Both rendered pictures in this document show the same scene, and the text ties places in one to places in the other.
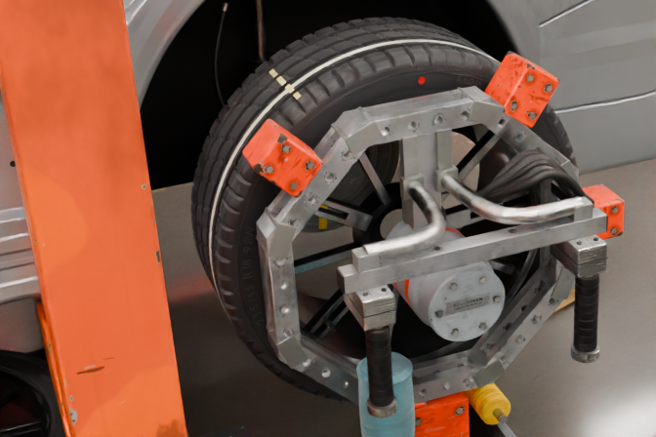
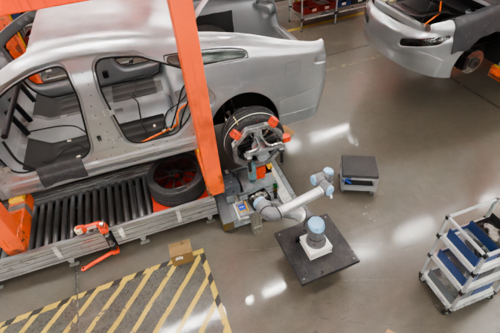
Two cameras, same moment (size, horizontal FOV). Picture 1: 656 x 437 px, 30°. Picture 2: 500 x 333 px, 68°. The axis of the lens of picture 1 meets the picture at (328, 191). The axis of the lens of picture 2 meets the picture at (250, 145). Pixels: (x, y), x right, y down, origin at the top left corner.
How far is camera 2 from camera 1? 1.93 m
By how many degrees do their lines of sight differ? 15
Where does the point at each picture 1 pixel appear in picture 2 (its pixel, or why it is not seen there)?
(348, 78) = (245, 121)
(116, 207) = (212, 149)
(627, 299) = (303, 133)
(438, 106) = (260, 126)
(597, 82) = (290, 109)
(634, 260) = (306, 124)
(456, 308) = (262, 157)
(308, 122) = (239, 128)
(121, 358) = (213, 167)
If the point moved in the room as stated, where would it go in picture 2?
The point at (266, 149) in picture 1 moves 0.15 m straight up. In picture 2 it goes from (233, 134) to (231, 123)
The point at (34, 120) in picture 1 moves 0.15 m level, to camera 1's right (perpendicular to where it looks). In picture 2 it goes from (201, 140) to (218, 138)
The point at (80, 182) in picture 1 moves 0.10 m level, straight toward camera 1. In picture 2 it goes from (207, 146) to (209, 154)
